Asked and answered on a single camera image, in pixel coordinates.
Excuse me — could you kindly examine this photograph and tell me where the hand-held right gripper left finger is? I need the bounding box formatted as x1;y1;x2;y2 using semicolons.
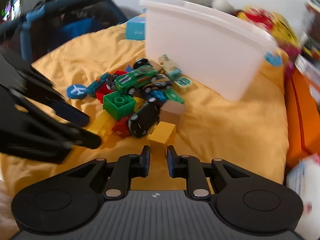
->
61;145;151;201

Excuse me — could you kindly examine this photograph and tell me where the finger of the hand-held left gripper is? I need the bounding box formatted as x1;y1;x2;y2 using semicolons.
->
0;83;102;150
0;47;90;128

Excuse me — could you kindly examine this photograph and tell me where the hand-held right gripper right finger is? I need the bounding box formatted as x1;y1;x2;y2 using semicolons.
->
167;145;258;201

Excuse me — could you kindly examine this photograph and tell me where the yellow long building block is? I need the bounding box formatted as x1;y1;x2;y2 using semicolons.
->
86;110;117;140

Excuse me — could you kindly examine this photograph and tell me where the teal toy gun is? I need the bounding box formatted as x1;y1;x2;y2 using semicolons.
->
87;73;110;98

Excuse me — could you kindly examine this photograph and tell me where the black yellow toy car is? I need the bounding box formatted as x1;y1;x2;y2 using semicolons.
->
144;74;173;93

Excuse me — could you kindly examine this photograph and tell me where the white plastic storage bin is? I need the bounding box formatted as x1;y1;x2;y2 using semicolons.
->
139;0;283;102

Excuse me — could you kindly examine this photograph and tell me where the blue round letter disc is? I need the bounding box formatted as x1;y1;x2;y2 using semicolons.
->
66;85;87;99

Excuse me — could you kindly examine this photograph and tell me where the red building block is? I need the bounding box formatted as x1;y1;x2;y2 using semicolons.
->
96;84;113;104
112;117;130;138

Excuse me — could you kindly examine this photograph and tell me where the green building block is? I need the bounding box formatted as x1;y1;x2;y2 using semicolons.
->
103;91;135;120

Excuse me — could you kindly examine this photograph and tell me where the wooden cube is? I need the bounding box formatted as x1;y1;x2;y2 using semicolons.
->
150;59;163;72
160;101;186;125

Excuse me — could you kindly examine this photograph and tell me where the black white toy car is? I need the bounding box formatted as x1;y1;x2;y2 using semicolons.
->
106;73;119;90

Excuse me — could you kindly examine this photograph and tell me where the yellow blanket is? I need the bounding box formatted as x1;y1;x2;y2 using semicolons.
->
0;15;290;200

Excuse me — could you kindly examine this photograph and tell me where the green patterned toy piece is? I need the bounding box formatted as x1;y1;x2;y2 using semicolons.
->
164;87;185;104

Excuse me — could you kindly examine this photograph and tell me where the green toy car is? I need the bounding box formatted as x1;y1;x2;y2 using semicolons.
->
114;65;159;95

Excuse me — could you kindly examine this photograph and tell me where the dark toy car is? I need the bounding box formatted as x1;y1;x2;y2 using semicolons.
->
132;58;150;70

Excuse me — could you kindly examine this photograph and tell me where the dark blue fabric bin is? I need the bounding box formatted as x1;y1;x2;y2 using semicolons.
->
0;0;129;64

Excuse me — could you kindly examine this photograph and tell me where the light blue carton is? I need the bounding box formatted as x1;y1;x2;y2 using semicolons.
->
125;15;147;41

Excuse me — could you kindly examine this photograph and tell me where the orange box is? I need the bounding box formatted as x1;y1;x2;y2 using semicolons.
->
284;66;320;170

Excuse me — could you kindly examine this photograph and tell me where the baby wipes pack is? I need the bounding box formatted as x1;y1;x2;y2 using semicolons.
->
286;152;320;240

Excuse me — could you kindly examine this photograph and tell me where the pink plastic bag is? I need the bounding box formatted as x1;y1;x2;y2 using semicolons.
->
282;42;302;77

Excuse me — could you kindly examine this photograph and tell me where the white blue carton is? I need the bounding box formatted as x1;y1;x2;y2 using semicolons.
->
294;54;320;98

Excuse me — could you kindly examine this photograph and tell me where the yellow red plastic bag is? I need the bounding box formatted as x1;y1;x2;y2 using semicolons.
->
236;5;302;53

